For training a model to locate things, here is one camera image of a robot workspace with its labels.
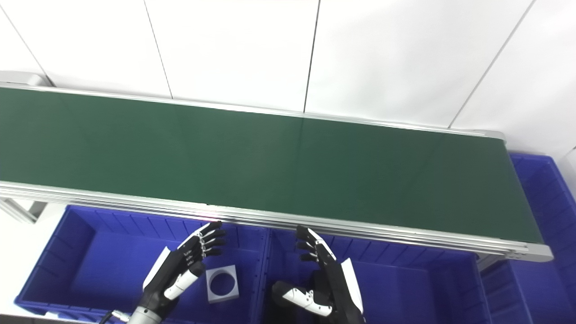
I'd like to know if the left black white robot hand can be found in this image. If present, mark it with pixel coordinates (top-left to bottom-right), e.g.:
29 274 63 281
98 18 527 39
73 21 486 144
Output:
142 220 227 315

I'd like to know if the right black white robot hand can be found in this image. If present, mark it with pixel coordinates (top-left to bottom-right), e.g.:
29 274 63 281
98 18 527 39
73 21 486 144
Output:
271 226 364 324

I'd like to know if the white square part with hole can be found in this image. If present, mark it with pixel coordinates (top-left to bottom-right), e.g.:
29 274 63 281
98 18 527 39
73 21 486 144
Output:
206 265 239 303

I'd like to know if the blue plastic bin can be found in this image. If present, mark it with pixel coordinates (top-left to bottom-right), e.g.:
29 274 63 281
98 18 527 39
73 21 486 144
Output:
479 153 576 324
13 205 270 324
256 227 493 324

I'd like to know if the green conveyor belt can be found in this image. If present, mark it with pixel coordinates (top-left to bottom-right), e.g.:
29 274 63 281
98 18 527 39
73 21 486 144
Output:
0 83 554 263

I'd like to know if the aluminium conveyor leg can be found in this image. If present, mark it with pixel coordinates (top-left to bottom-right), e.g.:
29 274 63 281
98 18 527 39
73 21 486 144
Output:
0 198 48 224

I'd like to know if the grey conveyor end housing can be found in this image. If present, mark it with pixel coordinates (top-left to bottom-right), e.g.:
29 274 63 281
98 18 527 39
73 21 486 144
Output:
0 70 50 88

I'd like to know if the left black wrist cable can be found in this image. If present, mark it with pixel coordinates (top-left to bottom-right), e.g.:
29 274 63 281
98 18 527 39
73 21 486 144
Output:
99 310 132 324

